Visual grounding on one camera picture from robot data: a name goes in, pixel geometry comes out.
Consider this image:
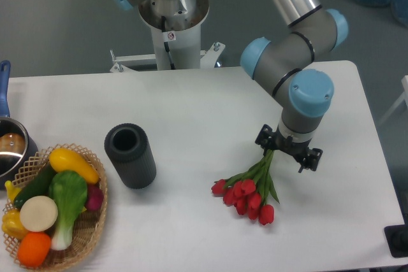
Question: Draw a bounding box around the dark green cucumber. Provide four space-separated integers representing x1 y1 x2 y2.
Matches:
13 164 57 209

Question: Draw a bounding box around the blue handled steel saucepan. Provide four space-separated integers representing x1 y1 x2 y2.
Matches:
1 60 38 190

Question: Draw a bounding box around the beige round disc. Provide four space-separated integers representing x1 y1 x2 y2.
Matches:
20 196 58 232

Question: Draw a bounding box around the red radish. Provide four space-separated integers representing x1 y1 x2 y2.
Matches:
85 185 104 211

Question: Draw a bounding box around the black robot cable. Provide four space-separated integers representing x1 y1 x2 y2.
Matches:
161 16 176 70

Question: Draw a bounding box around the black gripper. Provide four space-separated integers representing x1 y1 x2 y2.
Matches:
255 124 323 173

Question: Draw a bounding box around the woven wicker basket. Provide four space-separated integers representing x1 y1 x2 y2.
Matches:
1 143 108 271

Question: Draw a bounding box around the black device at table edge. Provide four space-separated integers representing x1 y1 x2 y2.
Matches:
384 224 407 258

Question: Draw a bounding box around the yellow banana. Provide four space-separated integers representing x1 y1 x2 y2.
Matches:
4 180 22 203

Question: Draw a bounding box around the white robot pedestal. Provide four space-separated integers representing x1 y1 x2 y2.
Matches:
110 0 226 72

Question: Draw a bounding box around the yellow bell pepper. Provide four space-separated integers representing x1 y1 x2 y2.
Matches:
1 209 29 240

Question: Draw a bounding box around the orange fruit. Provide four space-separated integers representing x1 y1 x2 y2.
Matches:
17 232 51 268

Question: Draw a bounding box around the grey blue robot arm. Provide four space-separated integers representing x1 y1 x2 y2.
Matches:
114 0 348 170

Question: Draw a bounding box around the red tulip bouquet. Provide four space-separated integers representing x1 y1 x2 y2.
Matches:
211 150 279 225

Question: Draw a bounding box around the green bok choy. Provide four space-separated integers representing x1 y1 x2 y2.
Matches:
48 170 87 251

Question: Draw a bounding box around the white chair frame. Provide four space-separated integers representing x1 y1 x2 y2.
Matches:
379 75 407 125

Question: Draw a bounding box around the dark grey ribbed vase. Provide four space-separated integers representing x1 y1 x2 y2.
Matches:
104 123 156 189

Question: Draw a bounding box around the yellow squash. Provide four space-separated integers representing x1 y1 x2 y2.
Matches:
48 148 99 184

